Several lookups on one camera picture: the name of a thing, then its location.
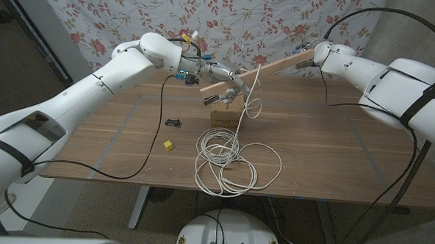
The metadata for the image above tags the grey table leg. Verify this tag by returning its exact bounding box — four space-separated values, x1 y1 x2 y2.
314 199 339 244
128 185 151 231

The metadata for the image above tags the black round floor object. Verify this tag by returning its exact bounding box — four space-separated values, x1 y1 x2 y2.
146 187 175 205

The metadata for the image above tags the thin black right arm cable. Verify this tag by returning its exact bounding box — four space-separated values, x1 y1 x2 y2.
312 65 423 244

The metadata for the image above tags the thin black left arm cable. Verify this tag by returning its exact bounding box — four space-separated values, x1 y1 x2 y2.
1 67 177 244

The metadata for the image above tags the white Ethernet cable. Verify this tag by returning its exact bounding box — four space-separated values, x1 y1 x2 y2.
193 61 287 201

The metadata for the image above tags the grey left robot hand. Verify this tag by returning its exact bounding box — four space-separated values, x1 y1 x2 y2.
199 60 253 106

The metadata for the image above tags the long wooden cable holder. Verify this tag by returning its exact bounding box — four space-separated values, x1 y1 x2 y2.
198 43 315 111

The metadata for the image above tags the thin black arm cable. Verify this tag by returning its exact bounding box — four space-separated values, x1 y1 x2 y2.
1 67 177 244
312 65 423 244

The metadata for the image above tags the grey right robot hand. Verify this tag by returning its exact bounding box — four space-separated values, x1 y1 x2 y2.
288 36 322 73

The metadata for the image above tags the black door handle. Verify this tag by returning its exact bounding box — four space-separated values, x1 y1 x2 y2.
0 10 14 26

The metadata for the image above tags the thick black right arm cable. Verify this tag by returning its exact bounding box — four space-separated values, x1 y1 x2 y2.
314 4 435 244

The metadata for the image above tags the floral backdrop cloth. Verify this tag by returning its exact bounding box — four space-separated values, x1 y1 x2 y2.
29 0 389 99

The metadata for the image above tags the brown cardboard package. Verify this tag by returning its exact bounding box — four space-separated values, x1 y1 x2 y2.
209 94 246 130

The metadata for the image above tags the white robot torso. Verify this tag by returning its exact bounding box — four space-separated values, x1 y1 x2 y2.
175 207 284 244

